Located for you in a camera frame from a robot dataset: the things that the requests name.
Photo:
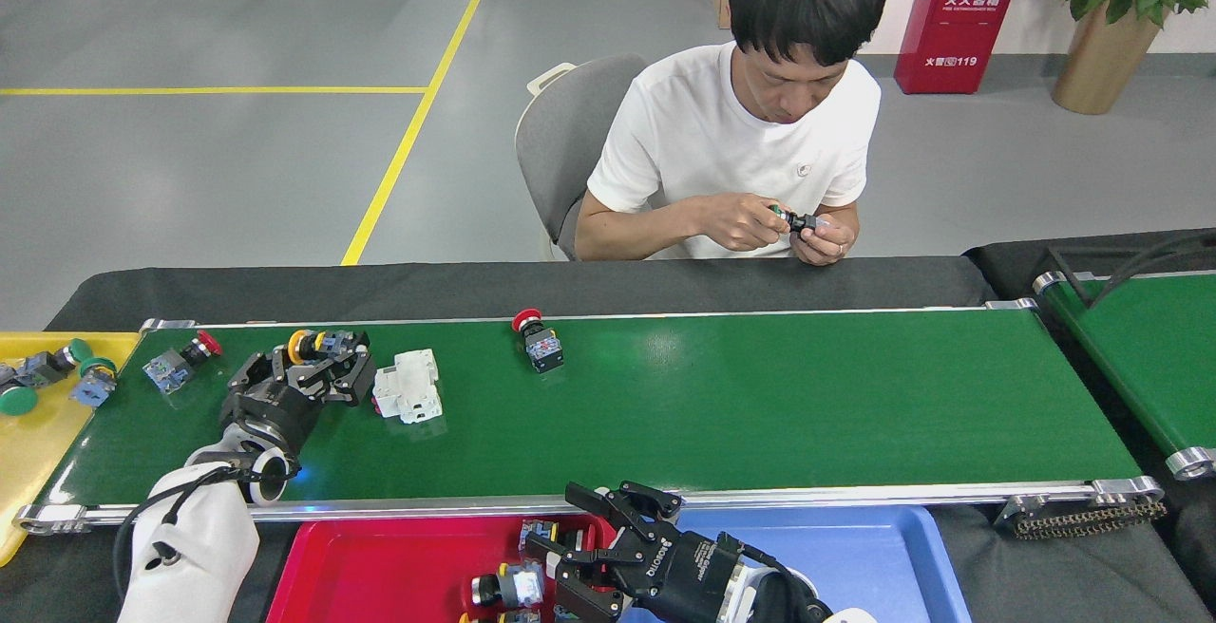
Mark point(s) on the person's right forearm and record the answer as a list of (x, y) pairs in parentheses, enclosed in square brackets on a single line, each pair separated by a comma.
[(636, 229)]

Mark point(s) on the blue plastic bin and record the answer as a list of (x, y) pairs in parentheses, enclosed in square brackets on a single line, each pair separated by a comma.
[(874, 566)]

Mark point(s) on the green push button switch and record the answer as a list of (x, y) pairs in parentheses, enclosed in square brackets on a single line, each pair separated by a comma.
[(90, 390), (17, 401), (43, 368)]

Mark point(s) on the grey chair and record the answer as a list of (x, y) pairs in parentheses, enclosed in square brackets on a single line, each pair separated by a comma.
[(560, 148)]

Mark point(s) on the person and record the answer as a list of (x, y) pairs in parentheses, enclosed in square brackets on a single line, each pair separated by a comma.
[(722, 139)]

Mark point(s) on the red plastic bin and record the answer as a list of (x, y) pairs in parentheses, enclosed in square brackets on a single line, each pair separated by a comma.
[(380, 575)]

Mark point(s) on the red fire extinguisher box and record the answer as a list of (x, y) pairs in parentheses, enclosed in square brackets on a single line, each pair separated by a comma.
[(959, 25)]

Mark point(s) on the yellow plastic tray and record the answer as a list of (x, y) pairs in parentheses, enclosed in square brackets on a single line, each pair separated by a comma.
[(38, 452)]

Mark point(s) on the short green conveyor belt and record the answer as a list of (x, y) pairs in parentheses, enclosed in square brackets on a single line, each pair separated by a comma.
[(1130, 348)]

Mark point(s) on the person's left hand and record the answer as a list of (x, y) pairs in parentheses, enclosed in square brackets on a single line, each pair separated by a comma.
[(831, 238)]

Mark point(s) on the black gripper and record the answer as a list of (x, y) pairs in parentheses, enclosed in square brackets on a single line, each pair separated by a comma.
[(693, 575), (271, 414)]

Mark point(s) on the yellow push button switch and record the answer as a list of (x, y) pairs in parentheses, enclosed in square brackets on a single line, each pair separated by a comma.
[(299, 346)]

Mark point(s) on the green black button part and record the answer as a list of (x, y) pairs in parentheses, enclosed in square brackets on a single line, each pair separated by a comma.
[(798, 221)]

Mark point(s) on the white circuit breaker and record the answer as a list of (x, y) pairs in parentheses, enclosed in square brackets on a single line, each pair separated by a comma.
[(408, 387)]

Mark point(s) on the potted green plant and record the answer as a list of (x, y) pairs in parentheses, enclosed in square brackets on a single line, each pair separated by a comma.
[(1102, 63)]

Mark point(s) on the long green conveyor belt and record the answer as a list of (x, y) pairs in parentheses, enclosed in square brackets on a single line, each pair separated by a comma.
[(712, 414)]

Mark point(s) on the person's right hand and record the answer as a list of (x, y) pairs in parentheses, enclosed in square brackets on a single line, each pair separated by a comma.
[(741, 222)]

